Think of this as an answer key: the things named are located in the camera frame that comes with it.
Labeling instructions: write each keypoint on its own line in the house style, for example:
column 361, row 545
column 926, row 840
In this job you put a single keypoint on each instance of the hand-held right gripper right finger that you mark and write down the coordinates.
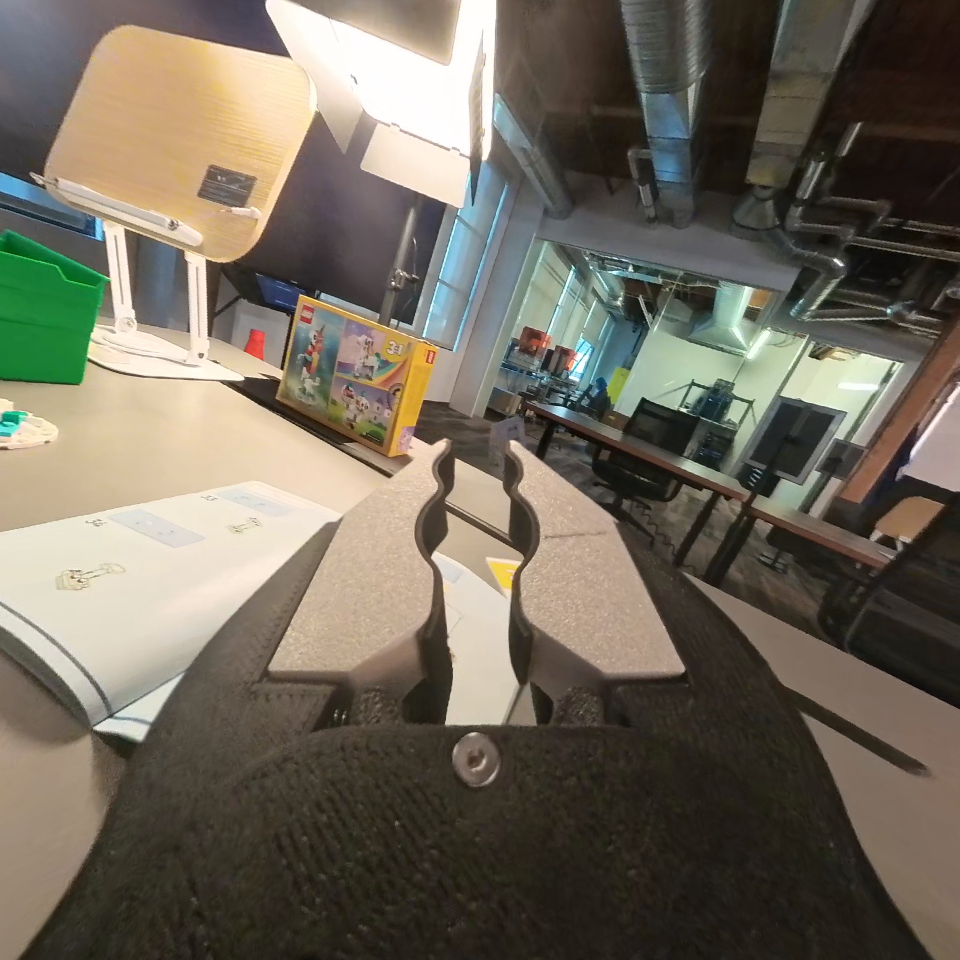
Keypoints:
column 600, row 600

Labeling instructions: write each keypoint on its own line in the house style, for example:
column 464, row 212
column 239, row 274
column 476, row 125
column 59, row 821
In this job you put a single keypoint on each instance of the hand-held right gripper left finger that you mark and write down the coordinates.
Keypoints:
column 352, row 592

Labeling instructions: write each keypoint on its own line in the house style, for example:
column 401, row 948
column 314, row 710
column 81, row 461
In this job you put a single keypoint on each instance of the green plastic bin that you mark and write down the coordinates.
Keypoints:
column 45, row 322

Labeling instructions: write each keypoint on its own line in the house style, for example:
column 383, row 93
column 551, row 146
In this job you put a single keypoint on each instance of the lego instruction booklet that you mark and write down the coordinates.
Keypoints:
column 150, row 585

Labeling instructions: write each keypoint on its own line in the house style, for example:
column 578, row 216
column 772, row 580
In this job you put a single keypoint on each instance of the yellow lego box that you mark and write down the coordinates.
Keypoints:
column 352, row 375

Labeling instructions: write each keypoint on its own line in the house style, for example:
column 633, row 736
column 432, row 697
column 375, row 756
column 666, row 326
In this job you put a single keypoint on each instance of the partly built white lego model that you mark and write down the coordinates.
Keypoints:
column 26, row 427

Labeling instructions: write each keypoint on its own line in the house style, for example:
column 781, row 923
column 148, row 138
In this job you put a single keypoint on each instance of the long brown table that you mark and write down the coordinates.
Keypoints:
column 637, row 442

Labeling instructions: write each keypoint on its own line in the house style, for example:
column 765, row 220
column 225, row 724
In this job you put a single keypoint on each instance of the black office chair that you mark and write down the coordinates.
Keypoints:
column 660, row 427

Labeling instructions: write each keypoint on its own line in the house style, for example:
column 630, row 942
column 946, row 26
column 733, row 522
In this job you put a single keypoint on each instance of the small printed paper card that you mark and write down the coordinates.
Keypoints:
column 506, row 436

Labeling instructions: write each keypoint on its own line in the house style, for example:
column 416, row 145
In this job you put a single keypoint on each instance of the metal equipment rack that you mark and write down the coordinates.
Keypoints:
column 716, row 412

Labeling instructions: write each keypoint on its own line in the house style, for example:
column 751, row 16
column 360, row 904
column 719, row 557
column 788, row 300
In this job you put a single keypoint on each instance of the short brown table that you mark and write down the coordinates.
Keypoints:
column 817, row 525

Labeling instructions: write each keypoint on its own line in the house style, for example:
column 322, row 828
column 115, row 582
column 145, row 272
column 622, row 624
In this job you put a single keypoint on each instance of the orange 3d printer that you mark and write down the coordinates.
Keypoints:
column 537, row 345
column 565, row 358

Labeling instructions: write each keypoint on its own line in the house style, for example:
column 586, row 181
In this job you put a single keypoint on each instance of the black panel on stand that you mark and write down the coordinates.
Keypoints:
column 795, row 439

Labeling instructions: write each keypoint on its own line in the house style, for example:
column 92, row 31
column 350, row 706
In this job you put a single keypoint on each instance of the red cup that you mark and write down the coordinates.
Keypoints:
column 255, row 349

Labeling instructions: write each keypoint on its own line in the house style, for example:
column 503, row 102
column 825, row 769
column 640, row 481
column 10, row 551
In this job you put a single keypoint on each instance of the black strip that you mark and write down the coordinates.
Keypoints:
column 855, row 727

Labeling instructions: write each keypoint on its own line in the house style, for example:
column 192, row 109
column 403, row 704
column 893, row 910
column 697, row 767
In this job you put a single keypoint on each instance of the metal vent hood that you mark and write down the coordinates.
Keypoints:
column 727, row 322

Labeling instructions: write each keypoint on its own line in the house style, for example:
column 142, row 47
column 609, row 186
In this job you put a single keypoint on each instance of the black mesh chair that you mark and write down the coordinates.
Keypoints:
column 907, row 600

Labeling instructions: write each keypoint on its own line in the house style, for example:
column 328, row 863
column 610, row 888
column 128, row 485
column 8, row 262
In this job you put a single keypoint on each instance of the dark tilted screen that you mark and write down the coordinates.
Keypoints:
column 279, row 290

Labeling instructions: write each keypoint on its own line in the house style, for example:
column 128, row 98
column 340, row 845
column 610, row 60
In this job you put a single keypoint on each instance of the tan wooden chair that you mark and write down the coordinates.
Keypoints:
column 907, row 517

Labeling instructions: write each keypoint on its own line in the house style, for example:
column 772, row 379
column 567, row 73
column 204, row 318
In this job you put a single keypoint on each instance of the black light stand pole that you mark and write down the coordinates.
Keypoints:
column 401, row 262

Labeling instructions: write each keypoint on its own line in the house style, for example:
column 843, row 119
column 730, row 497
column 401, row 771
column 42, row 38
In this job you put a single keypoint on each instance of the wooden book stand white base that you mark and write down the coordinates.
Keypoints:
column 172, row 120

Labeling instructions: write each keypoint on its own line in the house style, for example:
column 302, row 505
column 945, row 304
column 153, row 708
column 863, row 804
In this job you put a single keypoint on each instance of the studio light panel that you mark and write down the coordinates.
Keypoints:
column 405, row 75

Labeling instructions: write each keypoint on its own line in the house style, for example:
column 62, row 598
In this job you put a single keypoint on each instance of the yellow wall sign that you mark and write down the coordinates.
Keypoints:
column 620, row 382

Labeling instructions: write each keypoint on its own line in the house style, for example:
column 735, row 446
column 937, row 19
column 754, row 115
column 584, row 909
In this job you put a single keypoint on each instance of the wooden post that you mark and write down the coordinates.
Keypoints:
column 915, row 412

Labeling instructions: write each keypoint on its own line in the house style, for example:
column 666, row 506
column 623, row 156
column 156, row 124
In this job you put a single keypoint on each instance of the round silver ventilation duct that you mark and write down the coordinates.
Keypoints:
column 667, row 75

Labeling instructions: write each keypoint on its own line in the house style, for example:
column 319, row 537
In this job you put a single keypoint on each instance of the rectangular silver ventilation duct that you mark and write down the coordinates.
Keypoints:
column 802, row 75

